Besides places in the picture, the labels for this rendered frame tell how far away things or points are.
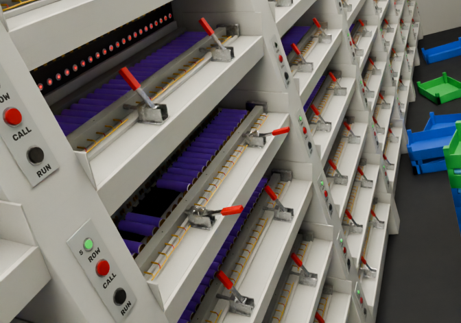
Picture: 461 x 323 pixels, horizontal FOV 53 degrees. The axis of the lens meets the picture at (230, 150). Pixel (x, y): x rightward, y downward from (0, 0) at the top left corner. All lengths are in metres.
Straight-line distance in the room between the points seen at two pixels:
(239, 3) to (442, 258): 1.32
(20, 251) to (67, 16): 0.26
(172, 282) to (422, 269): 1.39
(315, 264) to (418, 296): 0.71
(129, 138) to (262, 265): 0.42
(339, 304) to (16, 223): 1.02
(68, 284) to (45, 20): 0.28
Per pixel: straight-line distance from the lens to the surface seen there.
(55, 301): 0.55
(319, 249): 1.24
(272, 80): 1.06
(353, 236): 1.56
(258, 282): 0.90
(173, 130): 0.68
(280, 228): 1.02
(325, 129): 1.39
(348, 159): 1.60
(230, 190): 0.82
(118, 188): 0.58
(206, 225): 0.74
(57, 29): 0.56
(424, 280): 1.90
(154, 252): 0.69
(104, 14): 0.63
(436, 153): 2.44
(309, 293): 1.13
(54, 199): 0.51
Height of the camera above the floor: 1.29
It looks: 22 degrees down
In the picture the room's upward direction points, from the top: 22 degrees counter-clockwise
